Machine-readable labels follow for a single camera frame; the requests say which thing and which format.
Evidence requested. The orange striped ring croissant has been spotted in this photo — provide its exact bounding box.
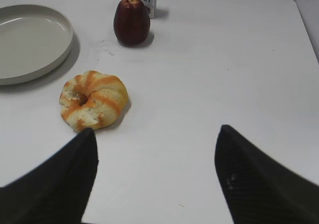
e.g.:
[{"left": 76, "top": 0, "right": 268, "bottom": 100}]
[{"left": 59, "top": 70, "right": 129, "bottom": 132}]

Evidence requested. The beige round plate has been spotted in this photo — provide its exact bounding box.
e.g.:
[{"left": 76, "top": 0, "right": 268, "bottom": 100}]
[{"left": 0, "top": 4, "right": 74, "bottom": 85}]

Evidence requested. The dark red wax apple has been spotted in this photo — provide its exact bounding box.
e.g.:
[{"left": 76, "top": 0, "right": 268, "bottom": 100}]
[{"left": 113, "top": 0, "right": 151, "bottom": 46}]

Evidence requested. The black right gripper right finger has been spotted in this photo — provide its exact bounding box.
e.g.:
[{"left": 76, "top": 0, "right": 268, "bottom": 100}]
[{"left": 214, "top": 124, "right": 319, "bottom": 224}]

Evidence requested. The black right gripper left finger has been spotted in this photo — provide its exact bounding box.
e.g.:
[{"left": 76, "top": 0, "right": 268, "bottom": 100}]
[{"left": 0, "top": 128, "right": 99, "bottom": 224}]

